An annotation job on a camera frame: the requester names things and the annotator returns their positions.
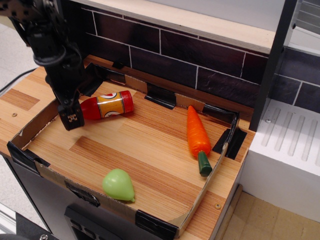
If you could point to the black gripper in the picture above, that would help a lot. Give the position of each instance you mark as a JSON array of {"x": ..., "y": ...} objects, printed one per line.
[{"x": 65, "y": 77}]

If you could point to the red toy hot sauce bottle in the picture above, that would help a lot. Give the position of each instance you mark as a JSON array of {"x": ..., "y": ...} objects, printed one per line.
[{"x": 108, "y": 105}]

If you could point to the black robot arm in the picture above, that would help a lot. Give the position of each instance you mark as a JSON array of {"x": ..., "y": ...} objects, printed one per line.
[{"x": 44, "y": 30}]

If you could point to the cardboard fence with black tape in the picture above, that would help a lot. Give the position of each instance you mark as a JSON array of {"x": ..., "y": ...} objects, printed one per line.
[{"x": 58, "y": 167}]

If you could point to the green toy pear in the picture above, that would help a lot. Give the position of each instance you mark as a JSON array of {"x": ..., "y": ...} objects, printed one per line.
[{"x": 118, "y": 185}]

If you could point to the black toy oven front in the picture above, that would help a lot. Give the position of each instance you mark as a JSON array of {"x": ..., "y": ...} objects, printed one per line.
[{"x": 87, "y": 224}]

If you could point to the orange toy carrot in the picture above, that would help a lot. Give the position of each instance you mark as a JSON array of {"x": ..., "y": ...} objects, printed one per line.
[{"x": 198, "y": 141}]

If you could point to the light wooden shelf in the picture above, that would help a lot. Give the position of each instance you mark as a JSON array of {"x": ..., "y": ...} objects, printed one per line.
[{"x": 209, "y": 27}]

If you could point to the white toy sink drainboard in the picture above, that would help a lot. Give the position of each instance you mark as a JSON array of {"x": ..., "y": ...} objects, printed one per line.
[{"x": 282, "y": 166}]

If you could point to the black vertical post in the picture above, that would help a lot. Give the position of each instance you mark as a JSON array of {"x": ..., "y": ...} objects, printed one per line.
[{"x": 281, "y": 40}]

